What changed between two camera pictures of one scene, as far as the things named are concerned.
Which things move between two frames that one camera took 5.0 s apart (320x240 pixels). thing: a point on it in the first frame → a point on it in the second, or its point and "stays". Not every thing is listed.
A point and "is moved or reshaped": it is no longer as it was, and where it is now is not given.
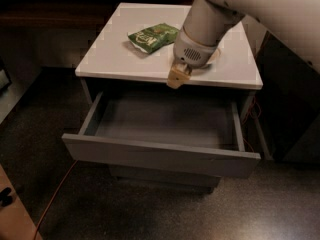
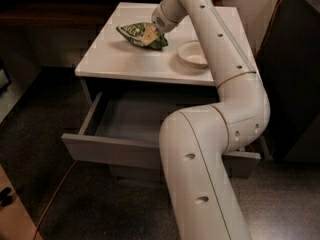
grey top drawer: x=193 y=133 stays
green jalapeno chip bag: x=154 y=37 is moved or reshaped
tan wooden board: x=15 y=221 stays
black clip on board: x=5 y=199 stays
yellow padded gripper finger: x=179 y=73 → x=149 y=35
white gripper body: x=190 y=53 → x=161 y=22
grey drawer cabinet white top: x=148 y=135 stays
